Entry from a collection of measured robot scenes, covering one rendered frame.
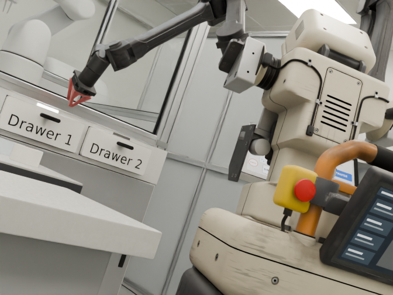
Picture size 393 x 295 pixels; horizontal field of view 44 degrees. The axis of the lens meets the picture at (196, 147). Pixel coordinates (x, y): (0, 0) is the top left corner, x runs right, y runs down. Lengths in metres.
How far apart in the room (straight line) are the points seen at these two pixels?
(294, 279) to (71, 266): 0.35
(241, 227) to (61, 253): 0.28
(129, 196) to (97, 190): 0.15
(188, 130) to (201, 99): 0.25
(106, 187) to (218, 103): 1.84
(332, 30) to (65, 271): 0.92
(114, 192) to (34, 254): 1.31
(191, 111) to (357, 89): 2.61
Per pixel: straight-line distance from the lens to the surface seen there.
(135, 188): 1.99
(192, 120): 3.74
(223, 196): 3.32
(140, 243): 0.68
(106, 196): 1.93
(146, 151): 1.96
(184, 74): 2.06
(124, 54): 1.59
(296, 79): 1.18
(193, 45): 2.09
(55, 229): 0.60
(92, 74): 1.61
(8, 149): 1.36
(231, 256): 0.78
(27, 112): 1.73
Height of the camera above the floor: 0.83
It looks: 5 degrees up
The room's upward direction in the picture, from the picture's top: 19 degrees clockwise
